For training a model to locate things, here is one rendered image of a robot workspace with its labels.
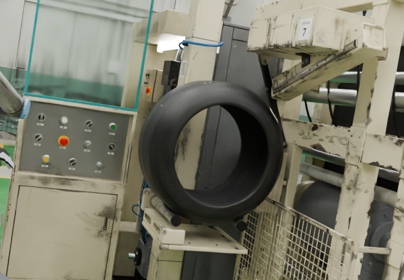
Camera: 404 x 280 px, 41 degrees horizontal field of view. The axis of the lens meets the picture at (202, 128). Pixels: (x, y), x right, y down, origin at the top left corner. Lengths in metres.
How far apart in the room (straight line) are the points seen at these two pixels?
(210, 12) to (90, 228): 1.21
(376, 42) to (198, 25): 0.84
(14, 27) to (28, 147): 8.59
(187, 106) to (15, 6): 9.39
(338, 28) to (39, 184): 1.56
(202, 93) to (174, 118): 0.15
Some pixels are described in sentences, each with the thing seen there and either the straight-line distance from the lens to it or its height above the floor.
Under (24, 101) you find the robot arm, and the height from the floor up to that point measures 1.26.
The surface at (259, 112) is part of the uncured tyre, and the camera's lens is 2.16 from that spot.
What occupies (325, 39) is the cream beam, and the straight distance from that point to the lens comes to 2.03.
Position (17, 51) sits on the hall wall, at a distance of 11.23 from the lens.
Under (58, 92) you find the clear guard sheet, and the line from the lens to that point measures 2.71.
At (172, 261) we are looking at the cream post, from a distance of 2.59.
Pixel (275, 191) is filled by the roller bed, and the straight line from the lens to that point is 2.61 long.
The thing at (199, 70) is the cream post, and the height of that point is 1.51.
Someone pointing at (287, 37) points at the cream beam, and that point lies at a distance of 2.18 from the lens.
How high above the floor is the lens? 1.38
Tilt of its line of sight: 3 degrees down
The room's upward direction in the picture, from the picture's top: 9 degrees clockwise
